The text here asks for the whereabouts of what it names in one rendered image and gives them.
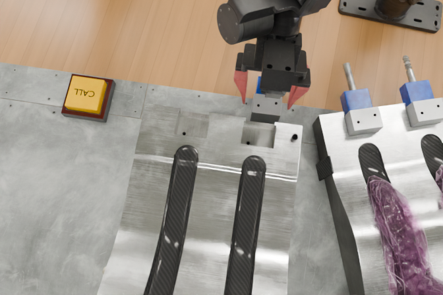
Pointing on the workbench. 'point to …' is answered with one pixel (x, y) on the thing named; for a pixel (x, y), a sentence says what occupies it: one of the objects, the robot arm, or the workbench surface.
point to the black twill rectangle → (324, 168)
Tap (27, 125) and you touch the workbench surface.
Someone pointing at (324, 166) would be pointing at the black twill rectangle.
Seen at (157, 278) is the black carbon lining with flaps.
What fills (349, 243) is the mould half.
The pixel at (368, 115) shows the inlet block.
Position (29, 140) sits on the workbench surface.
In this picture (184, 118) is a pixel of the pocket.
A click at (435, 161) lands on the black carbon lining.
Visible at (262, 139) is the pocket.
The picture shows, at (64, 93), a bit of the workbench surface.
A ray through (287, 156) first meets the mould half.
